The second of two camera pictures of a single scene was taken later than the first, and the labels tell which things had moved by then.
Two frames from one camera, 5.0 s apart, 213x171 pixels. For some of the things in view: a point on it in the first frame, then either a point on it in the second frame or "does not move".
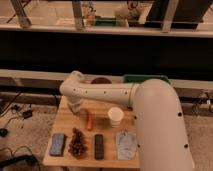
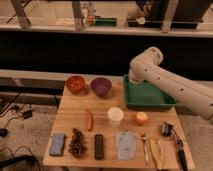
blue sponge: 57,144 does not move
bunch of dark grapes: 77,145 does not move
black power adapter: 27,114 does not move
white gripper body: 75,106 -> 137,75
